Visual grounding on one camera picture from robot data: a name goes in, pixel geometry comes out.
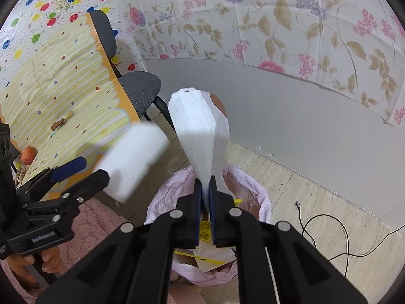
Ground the white paper piece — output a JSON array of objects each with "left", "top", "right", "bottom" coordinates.
[{"left": 99, "top": 123, "right": 170, "bottom": 203}]

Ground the person's left hand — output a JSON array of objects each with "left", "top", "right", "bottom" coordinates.
[{"left": 8, "top": 246, "right": 63, "bottom": 284}]

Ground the white plastic bag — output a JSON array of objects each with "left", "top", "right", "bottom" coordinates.
[{"left": 168, "top": 88, "right": 236, "bottom": 203}]

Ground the black cable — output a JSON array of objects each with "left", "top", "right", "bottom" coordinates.
[{"left": 294, "top": 202, "right": 405, "bottom": 274}]

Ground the yellow and white wrapper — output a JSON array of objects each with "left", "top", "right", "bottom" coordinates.
[{"left": 174, "top": 198, "right": 242, "bottom": 273}]

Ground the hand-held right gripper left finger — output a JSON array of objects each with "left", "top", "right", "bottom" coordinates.
[{"left": 36, "top": 179, "right": 203, "bottom": 304}]

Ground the grey office chair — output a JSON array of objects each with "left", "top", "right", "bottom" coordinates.
[{"left": 89, "top": 9, "right": 178, "bottom": 134}]

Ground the small orange ball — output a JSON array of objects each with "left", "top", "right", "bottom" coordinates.
[{"left": 21, "top": 146, "right": 36, "bottom": 165}]

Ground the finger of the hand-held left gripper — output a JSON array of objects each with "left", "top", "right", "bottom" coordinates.
[
  {"left": 14, "top": 156, "right": 88, "bottom": 202},
  {"left": 24, "top": 169, "right": 110, "bottom": 223}
]

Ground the bin with pink bag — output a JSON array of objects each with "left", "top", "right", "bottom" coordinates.
[{"left": 144, "top": 164, "right": 273, "bottom": 287}]

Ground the floral wall cloth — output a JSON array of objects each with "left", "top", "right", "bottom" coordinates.
[{"left": 108, "top": 0, "right": 405, "bottom": 130}]

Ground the yellow striped chair cover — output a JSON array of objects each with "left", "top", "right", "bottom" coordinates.
[{"left": 0, "top": 15, "right": 141, "bottom": 201}]

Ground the polka dot wall cloth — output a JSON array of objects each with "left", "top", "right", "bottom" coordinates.
[{"left": 0, "top": 0, "right": 140, "bottom": 80}]

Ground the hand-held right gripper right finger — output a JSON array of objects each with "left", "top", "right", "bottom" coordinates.
[{"left": 209, "top": 176, "right": 369, "bottom": 304}]

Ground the small brown ornament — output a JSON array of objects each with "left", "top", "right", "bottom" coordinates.
[{"left": 51, "top": 112, "right": 75, "bottom": 131}]

